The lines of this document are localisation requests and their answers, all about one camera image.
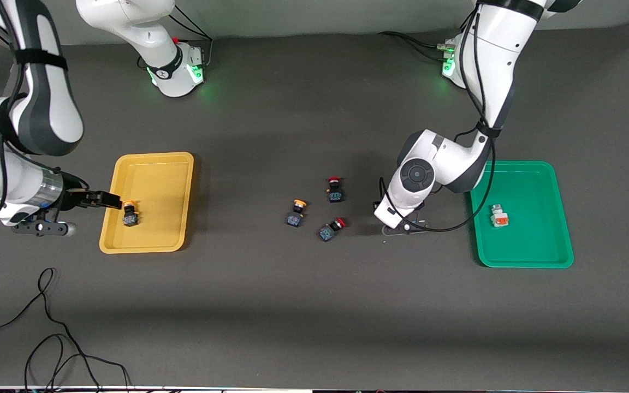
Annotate black base cables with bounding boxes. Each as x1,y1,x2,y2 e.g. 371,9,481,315
377,30,457,62
170,3,214,69

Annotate green plastic tray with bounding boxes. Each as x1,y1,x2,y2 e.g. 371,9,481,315
466,160,574,269

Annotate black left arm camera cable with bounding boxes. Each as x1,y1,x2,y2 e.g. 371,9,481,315
377,5,498,233

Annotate yellow plastic tray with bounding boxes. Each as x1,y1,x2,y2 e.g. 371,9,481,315
99,152,195,254

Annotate white button with orange base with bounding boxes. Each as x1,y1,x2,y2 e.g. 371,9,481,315
489,204,510,229

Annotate black right base cables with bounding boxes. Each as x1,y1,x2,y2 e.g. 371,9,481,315
170,3,214,69

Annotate dark grey table mat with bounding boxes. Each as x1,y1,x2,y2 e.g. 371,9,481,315
0,19,629,389

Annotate loose black cable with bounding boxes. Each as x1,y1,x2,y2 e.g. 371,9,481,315
0,267,132,391

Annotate black left base cables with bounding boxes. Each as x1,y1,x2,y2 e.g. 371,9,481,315
377,30,457,62

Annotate red push button switch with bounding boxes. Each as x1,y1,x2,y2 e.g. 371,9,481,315
317,217,347,243
326,176,344,204

